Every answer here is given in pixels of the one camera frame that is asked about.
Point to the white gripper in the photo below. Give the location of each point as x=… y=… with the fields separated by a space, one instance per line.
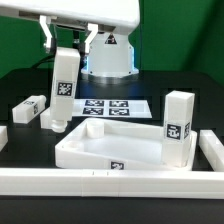
x=118 y=16

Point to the white desk top tray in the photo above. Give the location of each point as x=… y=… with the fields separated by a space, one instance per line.
x=110 y=144

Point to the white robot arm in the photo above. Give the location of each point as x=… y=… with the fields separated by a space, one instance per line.
x=111 y=55

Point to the tag sheet on table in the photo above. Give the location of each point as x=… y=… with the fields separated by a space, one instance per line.
x=111 y=108

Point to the white left fence piece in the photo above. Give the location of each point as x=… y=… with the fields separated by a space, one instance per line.
x=3 y=137

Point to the white front fence bar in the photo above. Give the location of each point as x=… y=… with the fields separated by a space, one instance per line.
x=111 y=183

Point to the white fence bar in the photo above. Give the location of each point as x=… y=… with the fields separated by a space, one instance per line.
x=111 y=183
x=213 y=149

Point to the white right fence bar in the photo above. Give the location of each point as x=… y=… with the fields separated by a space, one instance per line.
x=213 y=149

